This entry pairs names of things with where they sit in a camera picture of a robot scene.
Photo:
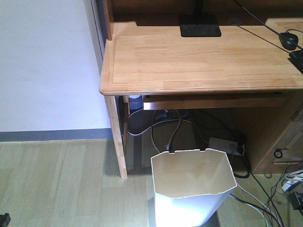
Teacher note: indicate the white plastic trash bin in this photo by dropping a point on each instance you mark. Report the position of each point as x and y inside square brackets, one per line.
[190, 186]

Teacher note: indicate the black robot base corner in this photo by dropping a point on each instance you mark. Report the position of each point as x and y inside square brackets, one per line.
[4, 220]

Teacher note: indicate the light wooden desk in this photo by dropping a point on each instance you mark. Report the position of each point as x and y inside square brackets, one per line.
[245, 68]

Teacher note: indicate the white power strip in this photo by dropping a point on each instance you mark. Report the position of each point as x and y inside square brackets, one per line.
[228, 146]

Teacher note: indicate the black monitor stand base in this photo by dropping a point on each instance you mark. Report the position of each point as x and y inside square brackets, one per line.
[199, 23]

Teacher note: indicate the wooden drawer cabinet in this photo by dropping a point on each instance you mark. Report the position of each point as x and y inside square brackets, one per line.
[280, 139]

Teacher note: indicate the black computer mouse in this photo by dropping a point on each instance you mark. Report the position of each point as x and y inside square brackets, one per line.
[288, 40]

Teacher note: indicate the black keyboard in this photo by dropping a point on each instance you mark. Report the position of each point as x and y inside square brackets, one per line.
[296, 58]

